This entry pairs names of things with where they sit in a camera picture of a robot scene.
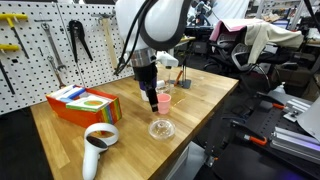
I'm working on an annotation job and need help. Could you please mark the beige cloth on chair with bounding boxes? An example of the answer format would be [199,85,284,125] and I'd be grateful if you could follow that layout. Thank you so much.
[244,22,304,64]

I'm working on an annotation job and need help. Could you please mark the orange box of books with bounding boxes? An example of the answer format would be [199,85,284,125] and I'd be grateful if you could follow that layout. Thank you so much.
[46,85,122,127]

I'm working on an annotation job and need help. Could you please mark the black pliers on pegboard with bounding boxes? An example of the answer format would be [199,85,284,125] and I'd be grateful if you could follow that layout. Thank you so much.
[68,20,93,62]

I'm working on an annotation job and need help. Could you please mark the yellow handled tool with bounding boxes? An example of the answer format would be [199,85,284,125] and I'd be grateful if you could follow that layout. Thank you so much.
[0,44,20,95]
[0,14,29,58]

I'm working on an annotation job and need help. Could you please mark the pink plastic cup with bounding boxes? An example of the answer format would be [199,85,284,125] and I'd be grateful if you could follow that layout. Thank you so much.
[157,93,171,114]

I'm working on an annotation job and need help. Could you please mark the white pegboard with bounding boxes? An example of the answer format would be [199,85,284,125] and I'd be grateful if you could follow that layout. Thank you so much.
[0,1,133,115]

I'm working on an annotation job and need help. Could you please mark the clear round plastic lid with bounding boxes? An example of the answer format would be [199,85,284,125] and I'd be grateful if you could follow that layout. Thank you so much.
[148,118,175,140]

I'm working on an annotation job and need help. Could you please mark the white and blue cup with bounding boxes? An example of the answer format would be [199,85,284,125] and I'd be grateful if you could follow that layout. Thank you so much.
[139,81,149,101]

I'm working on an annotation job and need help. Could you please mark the black office chair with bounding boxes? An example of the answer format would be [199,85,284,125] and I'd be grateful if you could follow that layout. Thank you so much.
[203,21,276,83]

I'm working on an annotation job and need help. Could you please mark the small silver wrench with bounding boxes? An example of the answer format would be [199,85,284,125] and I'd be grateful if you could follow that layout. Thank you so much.
[47,56,66,89]

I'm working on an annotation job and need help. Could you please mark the white VR controller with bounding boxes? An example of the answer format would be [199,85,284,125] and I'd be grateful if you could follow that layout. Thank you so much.
[82,123,119,180]

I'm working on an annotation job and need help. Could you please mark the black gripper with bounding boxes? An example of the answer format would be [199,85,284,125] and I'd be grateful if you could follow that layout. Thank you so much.
[133,63,158,112]

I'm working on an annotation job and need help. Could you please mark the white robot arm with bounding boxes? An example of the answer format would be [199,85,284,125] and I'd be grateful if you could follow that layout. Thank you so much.
[114,0,192,112]

